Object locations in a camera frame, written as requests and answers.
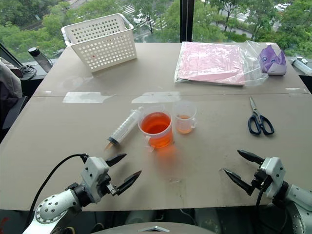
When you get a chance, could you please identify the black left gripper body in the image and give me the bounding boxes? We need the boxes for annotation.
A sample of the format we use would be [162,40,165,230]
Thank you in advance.
[97,175,120,198]

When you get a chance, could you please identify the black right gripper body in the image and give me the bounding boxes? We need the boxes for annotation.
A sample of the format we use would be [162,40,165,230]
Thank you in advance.
[248,161,273,196]

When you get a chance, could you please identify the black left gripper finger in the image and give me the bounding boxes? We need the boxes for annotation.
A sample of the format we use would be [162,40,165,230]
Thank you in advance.
[116,170,142,196]
[105,153,127,168]

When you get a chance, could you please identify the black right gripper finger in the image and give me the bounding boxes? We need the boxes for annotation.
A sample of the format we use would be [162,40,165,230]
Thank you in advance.
[223,168,254,193]
[237,149,265,167]

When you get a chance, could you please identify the clear plastic syringe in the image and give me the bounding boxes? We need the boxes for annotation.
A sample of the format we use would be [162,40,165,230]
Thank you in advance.
[103,106,144,151]

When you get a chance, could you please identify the beaker with orange liquid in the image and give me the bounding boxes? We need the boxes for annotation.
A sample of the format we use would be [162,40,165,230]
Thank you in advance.
[137,105,175,153]

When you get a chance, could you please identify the small clear measuring cup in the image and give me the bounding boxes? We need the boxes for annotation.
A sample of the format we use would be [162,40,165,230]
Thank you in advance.
[172,101,198,135]

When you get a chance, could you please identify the dark water bottle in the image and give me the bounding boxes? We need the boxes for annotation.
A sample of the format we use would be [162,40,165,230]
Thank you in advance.
[27,47,53,73]

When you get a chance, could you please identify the grey robot torso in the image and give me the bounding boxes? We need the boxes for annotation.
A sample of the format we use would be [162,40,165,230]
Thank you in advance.
[91,221,224,234]

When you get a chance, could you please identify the purple tissue pack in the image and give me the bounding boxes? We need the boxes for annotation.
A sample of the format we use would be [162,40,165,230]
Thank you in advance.
[258,44,287,77]

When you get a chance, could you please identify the pink paper in plastic bag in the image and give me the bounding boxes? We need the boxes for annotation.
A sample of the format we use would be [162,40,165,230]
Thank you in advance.
[174,40,269,87]

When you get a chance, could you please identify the white perforated plastic basket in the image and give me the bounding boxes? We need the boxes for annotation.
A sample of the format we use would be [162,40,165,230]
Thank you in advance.
[60,13,137,74]

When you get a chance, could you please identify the grey cloth on chair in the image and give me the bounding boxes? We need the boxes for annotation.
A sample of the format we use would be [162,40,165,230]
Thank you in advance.
[0,57,23,98]

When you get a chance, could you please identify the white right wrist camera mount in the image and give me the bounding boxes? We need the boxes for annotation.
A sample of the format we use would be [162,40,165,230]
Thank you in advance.
[259,156,287,199]

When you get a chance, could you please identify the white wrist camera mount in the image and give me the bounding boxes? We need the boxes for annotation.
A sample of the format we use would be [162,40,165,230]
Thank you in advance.
[259,156,287,199]
[80,156,111,204]

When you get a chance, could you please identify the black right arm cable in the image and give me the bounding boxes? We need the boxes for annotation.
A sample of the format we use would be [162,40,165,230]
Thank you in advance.
[255,180,270,208]

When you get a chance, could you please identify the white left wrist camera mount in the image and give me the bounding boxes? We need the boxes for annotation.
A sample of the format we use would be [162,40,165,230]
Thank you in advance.
[80,156,111,204]

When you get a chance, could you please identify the black handled scissors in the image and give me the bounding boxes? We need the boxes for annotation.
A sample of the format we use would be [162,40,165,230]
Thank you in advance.
[248,97,275,137]

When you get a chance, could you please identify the black cables bundle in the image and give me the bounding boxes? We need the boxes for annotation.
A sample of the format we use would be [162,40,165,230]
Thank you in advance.
[19,64,37,80]

